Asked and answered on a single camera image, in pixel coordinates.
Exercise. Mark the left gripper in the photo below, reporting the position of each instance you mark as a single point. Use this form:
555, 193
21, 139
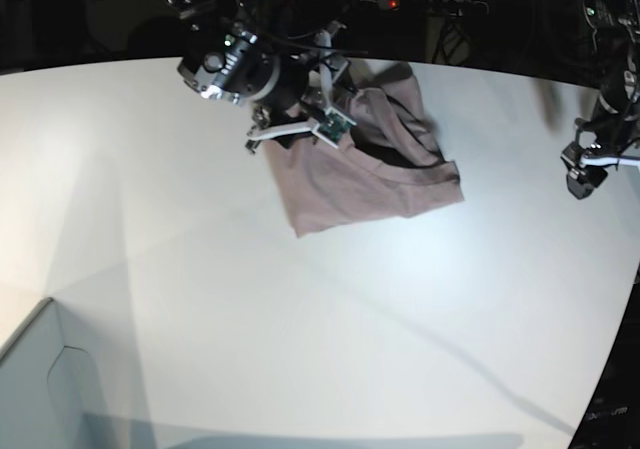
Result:
585, 164

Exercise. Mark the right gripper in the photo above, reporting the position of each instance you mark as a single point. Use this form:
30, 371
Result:
306, 88

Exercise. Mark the mauve pink t-shirt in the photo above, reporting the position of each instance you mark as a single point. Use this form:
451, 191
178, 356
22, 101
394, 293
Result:
389, 165

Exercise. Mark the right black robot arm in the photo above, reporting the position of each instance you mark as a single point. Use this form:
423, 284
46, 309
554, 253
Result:
253, 52

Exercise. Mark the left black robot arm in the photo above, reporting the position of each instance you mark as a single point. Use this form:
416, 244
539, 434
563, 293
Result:
614, 28

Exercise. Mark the black power strip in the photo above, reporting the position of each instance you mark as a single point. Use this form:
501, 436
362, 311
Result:
456, 8

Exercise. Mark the white cardboard box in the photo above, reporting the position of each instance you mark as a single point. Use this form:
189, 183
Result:
71, 377

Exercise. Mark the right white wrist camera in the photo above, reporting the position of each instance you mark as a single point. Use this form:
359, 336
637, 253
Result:
333, 127

